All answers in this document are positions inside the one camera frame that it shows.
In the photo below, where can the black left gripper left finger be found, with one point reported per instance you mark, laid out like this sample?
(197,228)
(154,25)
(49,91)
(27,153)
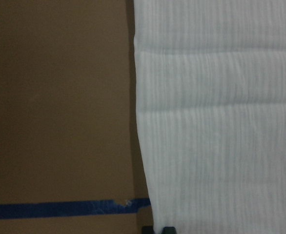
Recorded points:
(147,230)

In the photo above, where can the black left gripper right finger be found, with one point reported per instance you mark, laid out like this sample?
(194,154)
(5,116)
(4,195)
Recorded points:
(169,230)

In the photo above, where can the light blue button-up shirt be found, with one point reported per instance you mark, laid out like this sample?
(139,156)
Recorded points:
(211,113)

